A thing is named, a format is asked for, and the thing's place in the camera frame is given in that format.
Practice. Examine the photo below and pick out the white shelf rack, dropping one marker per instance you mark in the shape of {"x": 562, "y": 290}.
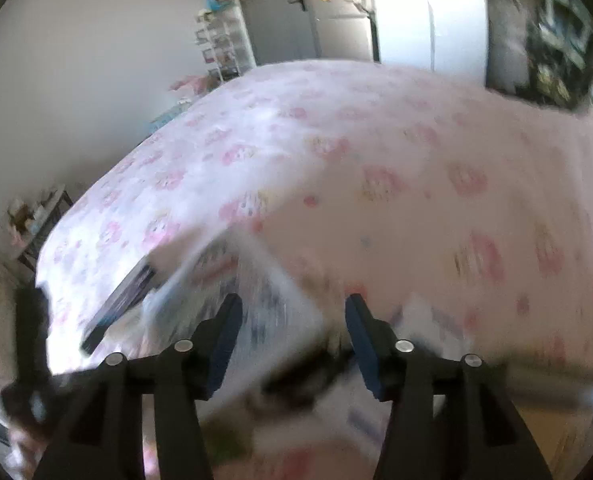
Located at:
{"x": 224, "y": 35}

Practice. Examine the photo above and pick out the grey door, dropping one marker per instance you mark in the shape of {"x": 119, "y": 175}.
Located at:
{"x": 276, "y": 10}

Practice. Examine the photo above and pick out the dark flat object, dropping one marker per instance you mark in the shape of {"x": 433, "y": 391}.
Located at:
{"x": 119, "y": 305}

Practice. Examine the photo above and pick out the pink printed blanket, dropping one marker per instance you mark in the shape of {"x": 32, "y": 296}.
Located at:
{"x": 376, "y": 160}

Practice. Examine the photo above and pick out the white wardrobe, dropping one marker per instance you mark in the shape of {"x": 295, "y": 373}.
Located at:
{"x": 426, "y": 10}

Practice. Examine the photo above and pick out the wet wipes pack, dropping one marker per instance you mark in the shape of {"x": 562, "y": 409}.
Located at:
{"x": 256, "y": 300}

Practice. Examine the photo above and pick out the small side table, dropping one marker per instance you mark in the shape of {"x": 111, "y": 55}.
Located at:
{"x": 36, "y": 220}

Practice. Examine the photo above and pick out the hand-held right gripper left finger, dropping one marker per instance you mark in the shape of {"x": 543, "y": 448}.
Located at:
{"x": 221, "y": 350}

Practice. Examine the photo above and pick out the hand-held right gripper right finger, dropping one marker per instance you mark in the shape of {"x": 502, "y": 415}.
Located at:
{"x": 366, "y": 350}

